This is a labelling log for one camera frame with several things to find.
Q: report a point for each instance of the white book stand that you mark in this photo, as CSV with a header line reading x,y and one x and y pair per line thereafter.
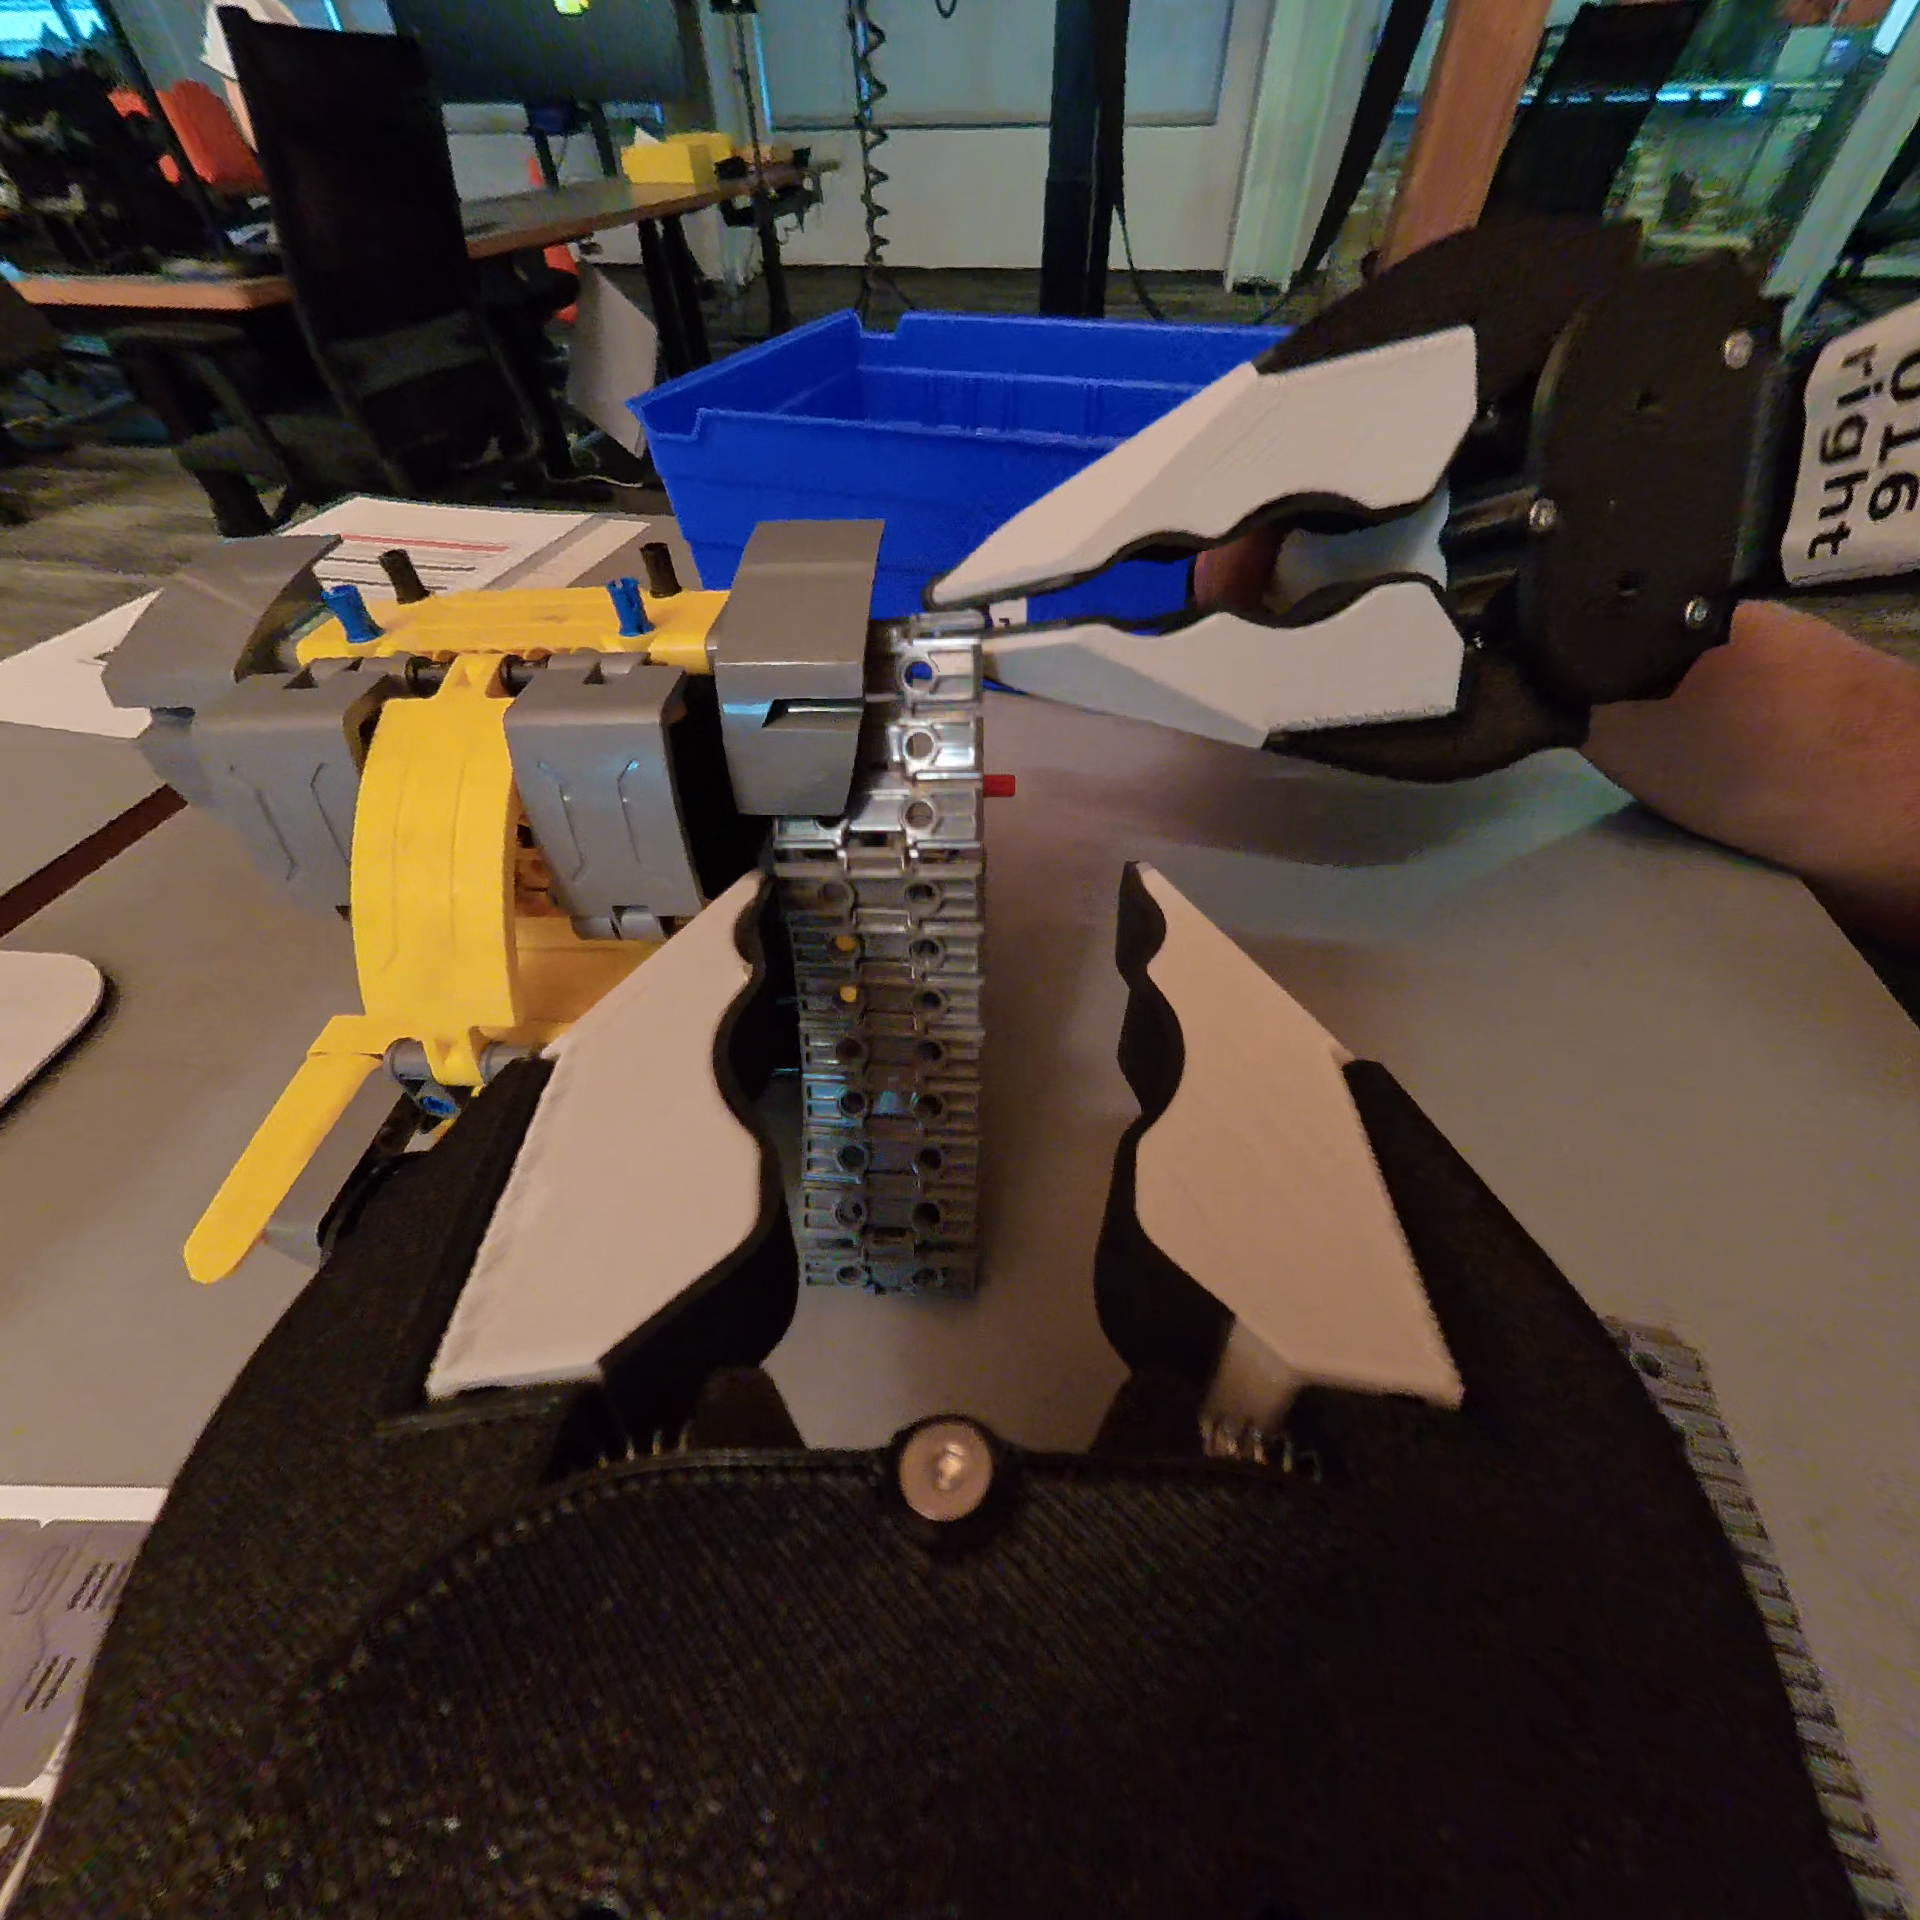
x,y
37,1021

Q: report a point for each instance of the printed white paper sheet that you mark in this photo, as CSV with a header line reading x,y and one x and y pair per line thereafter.
x,y
61,673

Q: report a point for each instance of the yellow black toy vehicle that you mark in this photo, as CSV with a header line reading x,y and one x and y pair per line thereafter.
x,y
436,899

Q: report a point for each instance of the hanging white paper sheet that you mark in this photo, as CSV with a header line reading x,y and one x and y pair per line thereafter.
x,y
607,359

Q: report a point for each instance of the person's right hand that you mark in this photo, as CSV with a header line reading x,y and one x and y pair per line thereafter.
x,y
1239,579

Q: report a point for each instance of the wooden top office desk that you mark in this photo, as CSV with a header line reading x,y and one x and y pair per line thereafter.
x,y
598,202
136,287

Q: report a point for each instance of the black monitor screen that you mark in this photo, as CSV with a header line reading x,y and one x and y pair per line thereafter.
x,y
541,42

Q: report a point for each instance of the brown wooden post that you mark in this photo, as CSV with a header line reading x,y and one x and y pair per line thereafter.
x,y
1463,119

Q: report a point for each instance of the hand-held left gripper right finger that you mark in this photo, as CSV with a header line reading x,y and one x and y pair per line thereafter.
x,y
1292,1199

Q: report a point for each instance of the large grey tread link mat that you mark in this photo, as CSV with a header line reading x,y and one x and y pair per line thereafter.
x,y
1742,1575

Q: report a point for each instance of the blue plastic bin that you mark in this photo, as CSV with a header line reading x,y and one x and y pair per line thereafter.
x,y
898,453

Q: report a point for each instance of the black office chair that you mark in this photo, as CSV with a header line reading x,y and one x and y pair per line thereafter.
x,y
361,225

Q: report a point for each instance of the yellow printed sticker sheet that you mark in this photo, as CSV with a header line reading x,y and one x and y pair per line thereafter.
x,y
61,1621

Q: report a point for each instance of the black metal pole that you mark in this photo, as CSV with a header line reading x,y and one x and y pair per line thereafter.
x,y
1082,152

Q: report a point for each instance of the person's right forearm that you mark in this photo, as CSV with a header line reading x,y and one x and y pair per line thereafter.
x,y
1784,750

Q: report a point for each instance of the orange chair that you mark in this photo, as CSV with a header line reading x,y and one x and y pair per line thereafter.
x,y
195,135

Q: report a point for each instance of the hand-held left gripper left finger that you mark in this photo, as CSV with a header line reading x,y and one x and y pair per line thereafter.
x,y
632,1199

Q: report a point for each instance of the yellow plastic box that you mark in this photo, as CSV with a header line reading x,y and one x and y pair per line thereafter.
x,y
675,162

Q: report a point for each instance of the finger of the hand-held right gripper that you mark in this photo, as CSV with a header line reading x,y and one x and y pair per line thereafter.
x,y
1319,662
1273,435

